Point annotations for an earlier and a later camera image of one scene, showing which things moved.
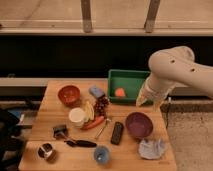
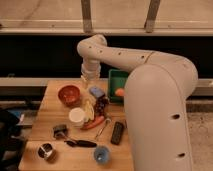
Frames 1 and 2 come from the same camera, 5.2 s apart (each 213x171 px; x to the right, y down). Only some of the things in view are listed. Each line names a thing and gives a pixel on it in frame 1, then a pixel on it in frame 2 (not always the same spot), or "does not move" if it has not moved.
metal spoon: x=106 y=123 does not move
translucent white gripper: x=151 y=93 -> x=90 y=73
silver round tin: x=47 y=152 does not move
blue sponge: x=97 y=91 does not move
